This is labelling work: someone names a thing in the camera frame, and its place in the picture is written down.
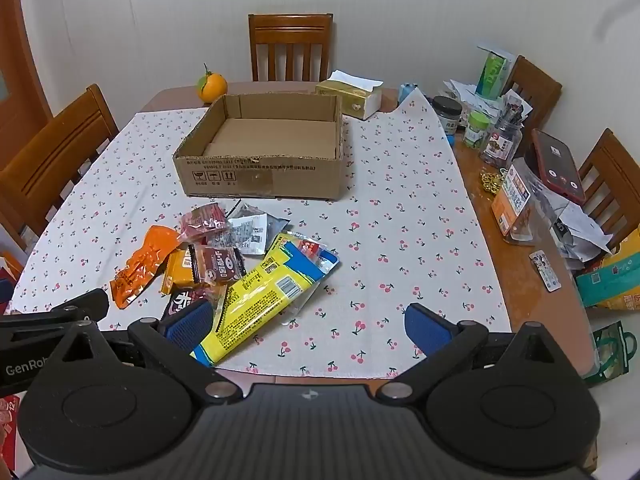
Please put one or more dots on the pile of papers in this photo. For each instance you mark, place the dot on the pile of papers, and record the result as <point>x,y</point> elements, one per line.
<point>465,92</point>

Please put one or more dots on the long yellow snack bag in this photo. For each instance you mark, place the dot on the long yellow snack bag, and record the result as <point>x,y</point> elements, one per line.
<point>260,305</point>

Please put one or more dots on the green lidded bottle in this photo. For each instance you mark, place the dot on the green lidded bottle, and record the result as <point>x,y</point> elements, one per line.
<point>476,130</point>

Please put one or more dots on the small white remote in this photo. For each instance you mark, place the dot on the small white remote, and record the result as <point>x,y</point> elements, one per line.
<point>545,270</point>

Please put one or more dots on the crumpled white paper bag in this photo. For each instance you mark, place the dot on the crumpled white paper bag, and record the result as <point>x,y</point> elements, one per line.
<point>582,232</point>

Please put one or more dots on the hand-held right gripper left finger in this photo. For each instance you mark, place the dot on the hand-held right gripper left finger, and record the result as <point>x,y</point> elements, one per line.
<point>187,322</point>

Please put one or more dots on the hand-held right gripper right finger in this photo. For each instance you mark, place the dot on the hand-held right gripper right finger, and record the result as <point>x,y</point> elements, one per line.
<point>425,327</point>

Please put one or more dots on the wooden chair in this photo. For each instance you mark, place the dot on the wooden chair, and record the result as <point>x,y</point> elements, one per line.
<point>290,45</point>
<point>50,160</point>
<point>610,175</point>
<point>537,87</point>

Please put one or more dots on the green white carton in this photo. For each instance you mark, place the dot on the green white carton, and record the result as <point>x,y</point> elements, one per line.
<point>492,72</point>

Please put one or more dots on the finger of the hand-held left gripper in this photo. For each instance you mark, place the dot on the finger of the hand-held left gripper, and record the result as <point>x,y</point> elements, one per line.
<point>75,307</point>

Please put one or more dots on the orange snack packet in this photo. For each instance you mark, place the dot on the orange snack packet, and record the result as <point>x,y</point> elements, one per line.
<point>142,267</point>

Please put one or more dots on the clear red pastry packet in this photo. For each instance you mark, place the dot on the clear red pastry packet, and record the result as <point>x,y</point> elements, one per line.
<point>202,221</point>

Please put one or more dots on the gold tissue box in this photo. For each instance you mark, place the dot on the gold tissue box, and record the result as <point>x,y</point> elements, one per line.
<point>350,95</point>

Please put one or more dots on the cherry print tablecloth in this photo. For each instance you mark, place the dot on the cherry print tablecloth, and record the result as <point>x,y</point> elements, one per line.
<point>400,240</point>

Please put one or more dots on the orange with green leaf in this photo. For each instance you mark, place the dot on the orange with green leaf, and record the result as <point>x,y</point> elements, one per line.
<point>212,86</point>

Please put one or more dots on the cardboard box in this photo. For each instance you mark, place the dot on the cardboard box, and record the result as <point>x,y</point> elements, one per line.
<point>260,175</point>

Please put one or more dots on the gold foil candies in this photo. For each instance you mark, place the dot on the gold foil candies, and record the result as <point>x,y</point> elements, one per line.
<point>491,181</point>

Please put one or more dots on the black red snack packet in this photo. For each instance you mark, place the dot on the black red snack packet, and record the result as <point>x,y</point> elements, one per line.
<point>182,302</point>

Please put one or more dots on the wooden door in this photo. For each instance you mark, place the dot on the wooden door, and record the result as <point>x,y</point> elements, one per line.
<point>17,70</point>

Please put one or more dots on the green patterned bag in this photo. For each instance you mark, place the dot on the green patterned bag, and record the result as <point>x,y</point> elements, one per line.
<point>612,352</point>

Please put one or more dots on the clear jar with pens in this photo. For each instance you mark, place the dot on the clear jar with pens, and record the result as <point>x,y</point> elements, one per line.
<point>502,142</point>

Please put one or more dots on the small blue container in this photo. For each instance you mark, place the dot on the small blue container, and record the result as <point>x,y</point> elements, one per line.
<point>406,92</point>

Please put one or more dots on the orange pastry packet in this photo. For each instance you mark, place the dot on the orange pastry packet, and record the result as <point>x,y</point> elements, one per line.
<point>180,272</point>

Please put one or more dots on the green orange bag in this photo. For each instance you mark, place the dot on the green orange bag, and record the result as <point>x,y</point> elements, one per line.
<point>610,280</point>

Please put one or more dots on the black lidded jar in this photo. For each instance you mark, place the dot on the black lidded jar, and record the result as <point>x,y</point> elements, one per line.
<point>446,115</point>

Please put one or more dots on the white grey snack packet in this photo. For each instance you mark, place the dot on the white grey snack packet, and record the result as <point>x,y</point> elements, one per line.
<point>248,234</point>

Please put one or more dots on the red cased phone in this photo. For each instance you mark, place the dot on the red cased phone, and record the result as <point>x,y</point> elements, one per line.
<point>557,165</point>

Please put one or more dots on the brown red snack packet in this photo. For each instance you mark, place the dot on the brown red snack packet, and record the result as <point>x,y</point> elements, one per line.
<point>220,264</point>

